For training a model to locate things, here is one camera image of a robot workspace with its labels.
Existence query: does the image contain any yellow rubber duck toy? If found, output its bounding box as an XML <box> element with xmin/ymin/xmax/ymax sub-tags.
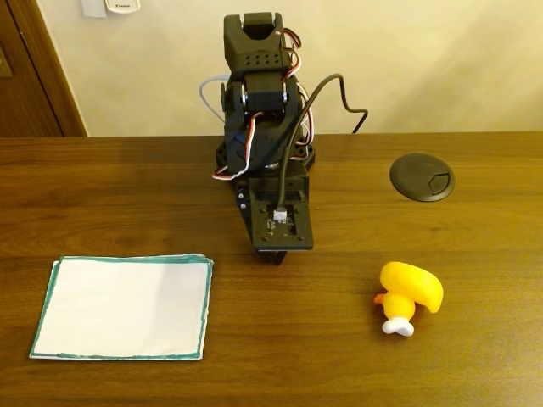
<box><xmin>372</xmin><ymin>260</ymin><xmax>445</xmax><ymax>338</ymax></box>

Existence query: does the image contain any white paper with green border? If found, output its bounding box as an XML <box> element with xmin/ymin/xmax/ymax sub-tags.
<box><xmin>28</xmin><ymin>253</ymin><xmax>216</xmax><ymax>362</ymax></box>

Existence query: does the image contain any black round desk grommet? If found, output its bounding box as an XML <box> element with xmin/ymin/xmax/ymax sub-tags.
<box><xmin>389</xmin><ymin>152</ymin><xmax>457</xmax><ymax>204</ymax></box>

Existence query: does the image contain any brown wooden door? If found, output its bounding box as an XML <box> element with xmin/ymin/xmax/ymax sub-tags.
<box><xmin>0</xmin><ymin>0</ymin><xmax>88</xmax><ymax>138</ymax></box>

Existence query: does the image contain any brass door plate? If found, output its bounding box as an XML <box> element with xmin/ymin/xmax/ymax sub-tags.
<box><xmin>0</xmin><ymin>45</ymin><xmax>14</xmax><ymax>79</ymax></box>

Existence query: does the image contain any black camera mount with board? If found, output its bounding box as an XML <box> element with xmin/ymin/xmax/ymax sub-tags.
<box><xmin>248</xmin><ymin>174</ymin><xmax>316</xmax><ymax>252</ymax></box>

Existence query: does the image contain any white cable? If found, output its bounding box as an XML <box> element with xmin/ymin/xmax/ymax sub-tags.
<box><xmin>197</xmin><ymin>74</ymin><xmax>232</xmax><ymax>125</ymax></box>

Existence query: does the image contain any black camera cable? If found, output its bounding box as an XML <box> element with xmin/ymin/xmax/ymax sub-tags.
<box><xmin>274</xmin><ymin>72</ymin><xmax>369</xmax><ymax>216</ymax></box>

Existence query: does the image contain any white wall controller with print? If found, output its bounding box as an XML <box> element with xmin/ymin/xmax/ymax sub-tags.
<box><xmin>104</xmin><ymin>0</ymin><xmax>143</xmax><ymax>15</ymax></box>

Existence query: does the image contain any plain white wall plate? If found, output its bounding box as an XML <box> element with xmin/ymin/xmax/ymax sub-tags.
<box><xmin>81</xmin><ymin>0</ymin><xmax>108</xmax><ymax>20</ymax></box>

